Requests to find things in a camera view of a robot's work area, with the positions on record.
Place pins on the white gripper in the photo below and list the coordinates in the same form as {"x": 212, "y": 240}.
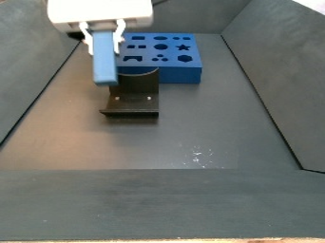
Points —
{"x": 73, "y": 15}

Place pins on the light blue rectangular block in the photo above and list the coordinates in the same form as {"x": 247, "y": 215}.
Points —
{"x": 103, "y": 59}

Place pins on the blue foam shape board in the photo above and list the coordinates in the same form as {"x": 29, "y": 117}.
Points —
{"x": 170, "y": 52}

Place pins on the black curved fixture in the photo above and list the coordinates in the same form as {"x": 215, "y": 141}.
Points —
{"x": 133, "y": 98}

